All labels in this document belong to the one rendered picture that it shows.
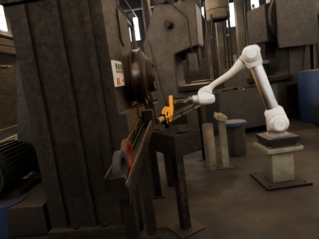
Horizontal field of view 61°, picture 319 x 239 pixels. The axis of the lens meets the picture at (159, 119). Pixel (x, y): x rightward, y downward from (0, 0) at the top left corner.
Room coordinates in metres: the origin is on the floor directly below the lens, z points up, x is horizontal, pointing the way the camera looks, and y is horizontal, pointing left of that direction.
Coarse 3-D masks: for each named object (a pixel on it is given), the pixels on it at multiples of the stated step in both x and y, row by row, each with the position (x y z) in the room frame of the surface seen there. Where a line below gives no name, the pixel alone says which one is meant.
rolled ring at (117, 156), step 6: (120, 150) 1.25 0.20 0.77; (114, 156) 1.19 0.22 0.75; (120, 156) 1.20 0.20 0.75; (114, 162) 1.17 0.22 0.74; (120, 162) 1.19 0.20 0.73; (126, 162) 1.30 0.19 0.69; (114, 168) 1.15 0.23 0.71; (120, 168) 1.17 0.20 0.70; (126, 168) 1.29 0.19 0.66; (114, 174) 1.15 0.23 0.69; (120, 174) 1.15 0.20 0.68; (126, 174) 1.28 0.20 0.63
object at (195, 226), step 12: (156, 132) 1.85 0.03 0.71; (168, 132) 1.89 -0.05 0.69; (192, 132) 1.68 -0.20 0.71; (156, 144) 1.81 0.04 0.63; (168, 144) 1.68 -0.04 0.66; (180, 144) 1.63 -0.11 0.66; (192, 144) 1.68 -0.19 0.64; (180, 156) 1.77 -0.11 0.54; (180, 168) 1.77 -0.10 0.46; (180, 180) 1.76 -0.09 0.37; (180, 192) 1.76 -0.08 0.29; (180, 204) 1.76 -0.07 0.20; (180, 216) 1.78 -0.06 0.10; (168, 228) 1.81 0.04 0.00; (180, 228) 1.78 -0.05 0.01; (192, 228) 1.76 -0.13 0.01; (204, 228) 1.75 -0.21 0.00
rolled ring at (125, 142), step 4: (124, 140) 1.40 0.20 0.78; (128, 140) 1.42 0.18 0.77; (124, 144) 1.37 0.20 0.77; (128, 144) 1.41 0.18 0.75; (124, 148) 1.35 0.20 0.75; (128, 148) 1.48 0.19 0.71; (132, 148) 1.50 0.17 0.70; (124, 152) 1.34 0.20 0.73; (128, 152) 1.48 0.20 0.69; (132, 152) 1.49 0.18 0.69; (128, 156) 1.48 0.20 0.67; (132, 156) 1.48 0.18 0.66; (128, 160) 1.35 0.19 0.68; (132, 160) 1.46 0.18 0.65; (128, 164) 1.34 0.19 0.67; (128, 168) 1.34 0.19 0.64
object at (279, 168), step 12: (264, 156) 2.45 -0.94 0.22; (276, 156) 2.30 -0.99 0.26; (288, 156) 2.30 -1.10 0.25; (264, 168) 2.47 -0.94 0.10; (276, 168) 2.30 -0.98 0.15; (288, 168) 2.30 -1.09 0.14; (264, 180) 2.38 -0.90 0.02; (276, 180) 2.30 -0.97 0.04; (288, 180) 2.30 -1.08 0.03; (300, 180) 2.28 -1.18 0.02
